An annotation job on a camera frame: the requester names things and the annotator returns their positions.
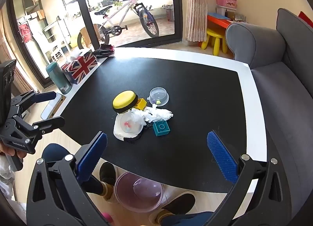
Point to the teal thermos bottle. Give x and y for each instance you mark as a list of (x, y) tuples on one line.
[(58, 79)]

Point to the person's leg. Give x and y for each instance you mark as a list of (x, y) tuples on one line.
[(56, 152), (178, 204)]

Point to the white plastic wrap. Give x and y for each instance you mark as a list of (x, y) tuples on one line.
[(159, 114)]

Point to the red hanging bag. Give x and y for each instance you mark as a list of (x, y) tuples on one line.
[(24, 31)]

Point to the teal toy brick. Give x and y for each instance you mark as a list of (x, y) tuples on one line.
[(161, 129)]

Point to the grey sofa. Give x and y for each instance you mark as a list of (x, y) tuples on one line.
[(276, 89)]

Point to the grey storage box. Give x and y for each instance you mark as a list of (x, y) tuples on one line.
[(223, 12)]

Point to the person's right leg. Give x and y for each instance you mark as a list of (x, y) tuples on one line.
[(178, 204)]

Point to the pink patterned curtain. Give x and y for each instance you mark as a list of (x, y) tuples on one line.
[(196, 8)]

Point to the person's left leg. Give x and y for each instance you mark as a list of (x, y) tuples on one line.
[(56, 152)]

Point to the white bicycle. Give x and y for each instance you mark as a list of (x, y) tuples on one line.
[(117, 15)]

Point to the cardboard box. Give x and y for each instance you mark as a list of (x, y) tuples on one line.
[(88, 32)]

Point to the person's left hand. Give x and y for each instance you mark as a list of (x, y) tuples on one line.
[(7, 149)]

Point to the union flag tissue box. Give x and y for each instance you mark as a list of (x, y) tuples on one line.
[(80, 67)]

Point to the yellow plastic stool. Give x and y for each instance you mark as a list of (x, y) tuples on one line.
[(215, 36)]

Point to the pink translucent bin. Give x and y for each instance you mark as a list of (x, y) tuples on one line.
[(127, 191)]

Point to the mauve waste bin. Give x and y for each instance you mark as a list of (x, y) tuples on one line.
[(168, 13)]

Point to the white round pad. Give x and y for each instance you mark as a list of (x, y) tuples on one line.
[(119, 131)]

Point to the clear plastic cup with lid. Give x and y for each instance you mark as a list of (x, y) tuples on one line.
[(159, 94)]

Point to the white metal shelf rack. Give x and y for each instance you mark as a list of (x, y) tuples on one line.
[(52, 35)]

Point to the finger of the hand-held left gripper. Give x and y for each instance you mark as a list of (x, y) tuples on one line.
[(51, 123), (44, 96)]

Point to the black cycling gloves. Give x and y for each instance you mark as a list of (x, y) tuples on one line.
[(104, 51)]

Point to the red cushion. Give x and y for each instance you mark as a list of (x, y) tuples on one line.
[(307, 19)]

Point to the small pink object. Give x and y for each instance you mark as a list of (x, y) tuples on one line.
[(107, 220)]

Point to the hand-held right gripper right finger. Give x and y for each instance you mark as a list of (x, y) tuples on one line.
[(222, 157)]

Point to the planter with green plants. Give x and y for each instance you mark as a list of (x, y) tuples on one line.
[(107, 1)]

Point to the pink storage box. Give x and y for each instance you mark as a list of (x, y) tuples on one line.
[(226, 2)]

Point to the black sliding door frame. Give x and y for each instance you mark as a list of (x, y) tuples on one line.
[(177, 8)]

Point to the orange children's table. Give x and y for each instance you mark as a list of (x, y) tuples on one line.
[(217, 21)]

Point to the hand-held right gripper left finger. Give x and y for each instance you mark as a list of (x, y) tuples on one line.
[(93, 157)]

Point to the black table mat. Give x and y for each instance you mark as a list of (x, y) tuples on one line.
[(195, 94)]

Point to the yellow toy brick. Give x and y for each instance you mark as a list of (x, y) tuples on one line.
[(142, 103)]

